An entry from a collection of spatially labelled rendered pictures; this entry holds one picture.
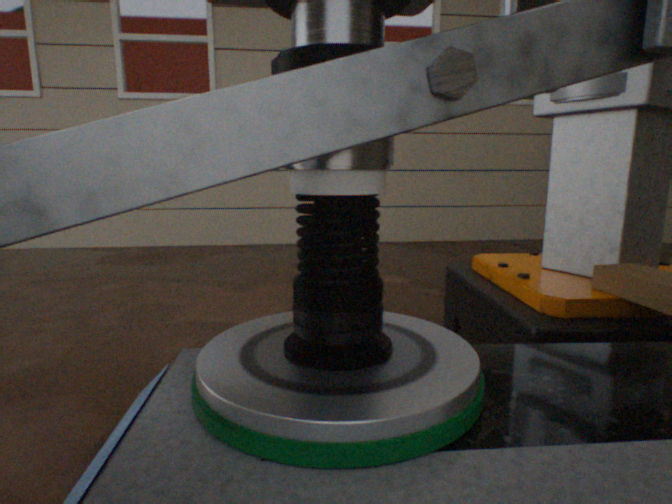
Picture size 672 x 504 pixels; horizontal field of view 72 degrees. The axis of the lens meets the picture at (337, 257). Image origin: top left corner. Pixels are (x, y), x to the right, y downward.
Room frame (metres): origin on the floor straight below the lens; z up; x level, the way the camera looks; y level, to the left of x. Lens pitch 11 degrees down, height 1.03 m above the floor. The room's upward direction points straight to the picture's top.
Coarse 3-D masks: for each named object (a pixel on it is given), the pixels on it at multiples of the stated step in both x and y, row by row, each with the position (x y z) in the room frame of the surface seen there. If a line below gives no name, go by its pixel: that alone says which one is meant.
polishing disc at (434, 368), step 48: (240, 336) 0.37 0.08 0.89; (432, 336) 0.37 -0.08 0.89; (240, 384) 0.28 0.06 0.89; (288, 384) 0.28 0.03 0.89; (336, 384) 0.28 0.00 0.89; (384, 384) 0.28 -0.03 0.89; (432, 384) 0.28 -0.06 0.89; (288, 432) 0.24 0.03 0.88; (336, 432) 0.23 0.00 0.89; (384, 432) 0.24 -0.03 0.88
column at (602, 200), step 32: (576, 128) 1.09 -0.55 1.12; (608, 128) 1.03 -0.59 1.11; (640, 128) 1.00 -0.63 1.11; (576, 160) 1.09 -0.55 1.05; (608, 160) 1.03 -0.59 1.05; (640, 160) 1.00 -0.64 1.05; (576, 192) 1.08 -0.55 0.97; (608, 192) 1.02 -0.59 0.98; (640, 192) 1.01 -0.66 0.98; (576, 224) 1.08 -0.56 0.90; (608, 224) 1.01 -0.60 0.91; (640, 224) 1.02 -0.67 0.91; (544, 256) 1.14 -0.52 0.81; (576, 256) 1.07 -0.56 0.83; (608, 256) 1.01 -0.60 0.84; (640, 256) 1.03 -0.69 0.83
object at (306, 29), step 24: (312, 0) 0.31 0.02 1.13; (336, 0) 0.31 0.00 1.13; (360, 0) 0.31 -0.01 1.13; (312, 24) 0.31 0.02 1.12; (336, 24) 0.31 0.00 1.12; (360, 24) 0.31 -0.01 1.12; (384, 24) 0.33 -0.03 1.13; (312, 48) 0.30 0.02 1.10; (336, 48) 0.29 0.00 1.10; (360, 48) 0.30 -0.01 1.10; (384, 144) 0.31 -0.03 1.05; (288, 168) 0.32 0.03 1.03; (312, 168) 0.31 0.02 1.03; (336, 168) 0.30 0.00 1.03; (360, 168) 0.30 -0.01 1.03; (384, 168) 0.32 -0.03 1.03
